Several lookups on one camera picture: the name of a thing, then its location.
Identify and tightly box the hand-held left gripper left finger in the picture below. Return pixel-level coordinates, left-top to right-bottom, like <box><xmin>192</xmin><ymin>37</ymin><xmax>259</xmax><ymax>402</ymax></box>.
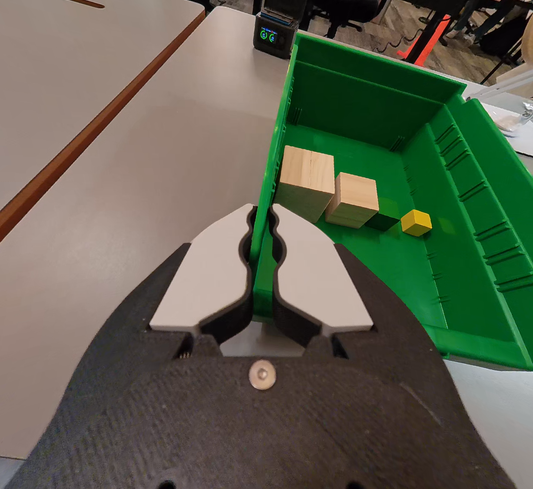
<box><xmin>149</xmin><ymin>204</ymin><xmax>257</xmax><ymax>344</ymax></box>

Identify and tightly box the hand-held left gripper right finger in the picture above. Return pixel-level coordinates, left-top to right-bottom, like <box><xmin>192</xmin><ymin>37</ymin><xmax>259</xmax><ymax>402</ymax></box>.
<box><xmin>271</xmin><ymin>204</ymin><xmax>374</xmax><ymax>346</ymax></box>

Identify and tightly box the green plastic bin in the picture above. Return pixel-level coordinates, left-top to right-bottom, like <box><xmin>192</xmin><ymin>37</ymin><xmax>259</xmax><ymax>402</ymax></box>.
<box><xmin>252</xmin><ymin>32</ymin><xmax>533</xmax><ymax>371</ymax></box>

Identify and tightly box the small green cube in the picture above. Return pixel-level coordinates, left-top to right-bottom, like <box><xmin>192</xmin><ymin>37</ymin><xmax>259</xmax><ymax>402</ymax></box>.
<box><xmin>365</xmin><ymin>198</ymin><xmax>401</xmax><ymax>232</ymax></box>

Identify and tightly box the medium wooden cube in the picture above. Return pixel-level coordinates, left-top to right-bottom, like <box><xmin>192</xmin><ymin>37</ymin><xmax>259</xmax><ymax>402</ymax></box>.
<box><xmin>325</xmin><ymin>172</ymin><xmax>380</xmax><ymax>230</ymax></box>

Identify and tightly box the large wooden cube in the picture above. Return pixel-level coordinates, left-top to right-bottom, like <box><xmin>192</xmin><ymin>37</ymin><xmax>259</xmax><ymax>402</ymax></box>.
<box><xmin>275</xmin><ymin>145</ymin><xmax>336</xmax><ymax>223</ymax></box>

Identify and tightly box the small yellow cube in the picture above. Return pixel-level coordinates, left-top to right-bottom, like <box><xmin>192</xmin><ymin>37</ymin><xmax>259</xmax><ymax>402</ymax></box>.
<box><xmin>401</xmin><ymin>209</ymin><xmax>433</xmax><ymax>237</ymax></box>

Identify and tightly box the grey desk with wooden edge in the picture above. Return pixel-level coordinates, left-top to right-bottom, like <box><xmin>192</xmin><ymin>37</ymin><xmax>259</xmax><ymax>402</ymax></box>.
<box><xmin>0</xmin><ymin>0</ymin><xmax>206</xmax><ymax>244</ymax></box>

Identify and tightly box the black charger box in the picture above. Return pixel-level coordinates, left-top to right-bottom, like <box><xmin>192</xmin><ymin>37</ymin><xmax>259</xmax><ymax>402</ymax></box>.
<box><xmin>253</xmin><ymin>0</ymin><xmax>308</xmax><ymax>60</ymax></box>

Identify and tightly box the black office chair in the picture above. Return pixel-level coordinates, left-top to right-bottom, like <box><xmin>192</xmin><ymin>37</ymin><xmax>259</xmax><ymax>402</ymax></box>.
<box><xmin>307</xmin><ymin>0</ymin><xmax>380</xmax><ymax>39</ymax></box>

